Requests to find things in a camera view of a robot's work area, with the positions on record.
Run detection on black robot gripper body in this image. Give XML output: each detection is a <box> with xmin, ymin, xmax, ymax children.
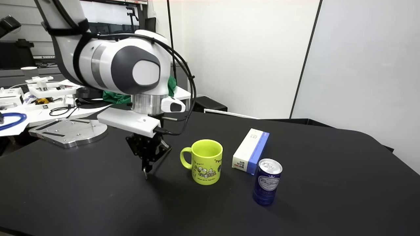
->
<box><xmin>125</xmin><ymin>133</ymin><xmax>171</xmax><ymax>162</ymax></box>

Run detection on yellow-green ceramic mug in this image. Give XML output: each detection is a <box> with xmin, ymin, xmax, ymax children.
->
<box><xmin>179</xmin><ymin>138</ymin><xmax>225</xmax><ymax>188</ymax></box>

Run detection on black box on floor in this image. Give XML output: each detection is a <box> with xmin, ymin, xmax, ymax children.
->
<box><xmin>191</xmin><ymin>96</ymin><xmax>230</xmax><ymax>114</ymax></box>

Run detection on white and blue carton box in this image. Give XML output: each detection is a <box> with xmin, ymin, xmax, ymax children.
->
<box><xmin>232</xmin><ymin>127</ymin><xmax>272</xmax><ymax>177</ymax></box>

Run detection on white plastic printed parts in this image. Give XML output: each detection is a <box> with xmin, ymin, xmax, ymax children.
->
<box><xmin>25</xmin><ymin>74</ymin><xmax>85</xmax><ymax>101</ymax></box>

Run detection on blue drink can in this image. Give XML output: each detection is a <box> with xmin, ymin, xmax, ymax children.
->
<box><xmin>253</xmin><ymin>158</ymin><xmax>284</xmax><ymax>207</ymax></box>

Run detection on computer monitor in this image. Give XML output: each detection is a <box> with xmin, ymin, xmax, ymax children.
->
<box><xmin>79</xmin><ymin>0</ymin><xmax>150</xmax><ymax>32</ymax></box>

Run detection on grey desk shelf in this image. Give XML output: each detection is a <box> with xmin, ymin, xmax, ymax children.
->
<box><xmin>0</xmin><ymin>65</ymin><xmax>67</xmax><ymax>89</ymax></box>

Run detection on black bag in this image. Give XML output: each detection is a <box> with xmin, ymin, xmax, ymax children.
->
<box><xmin>0</xmin><ymin>38</ymin><xmax>37</xmax><ymax>70</ymax></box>

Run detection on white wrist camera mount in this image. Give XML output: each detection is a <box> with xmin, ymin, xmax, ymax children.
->
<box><xmin>96</xmin><ymin>107</ymin><xmax>162</xmax><ymax>139</ymax></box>

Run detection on black cable bundle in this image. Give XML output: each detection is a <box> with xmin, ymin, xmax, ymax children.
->
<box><xmin>75</xmin><ymin>87</ymin><xmax>109</xmax><ymax>110</ymax></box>

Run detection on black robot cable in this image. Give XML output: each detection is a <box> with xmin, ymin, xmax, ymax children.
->
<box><xmin>155</xmin><ymin>37</ymin><xmax>197</xmax><ymax>137</ymax></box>

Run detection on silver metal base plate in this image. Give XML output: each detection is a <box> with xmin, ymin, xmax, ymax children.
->
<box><xmin>28</xmin><ymin>117</ymin><xmax>111</xmax><ymax>151</ymax></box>

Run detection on blue cable loop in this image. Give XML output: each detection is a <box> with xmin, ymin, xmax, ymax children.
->
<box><xmin>0</xmin><ymin>112</ymin><xmax>29</xmax><ymax>133</ymax></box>

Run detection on black vertical wall strip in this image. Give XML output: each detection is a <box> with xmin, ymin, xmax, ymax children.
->
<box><xmin>289</xmin><ymin>0</ymin><xmax>325</xmax><ymax>121</ymax></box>

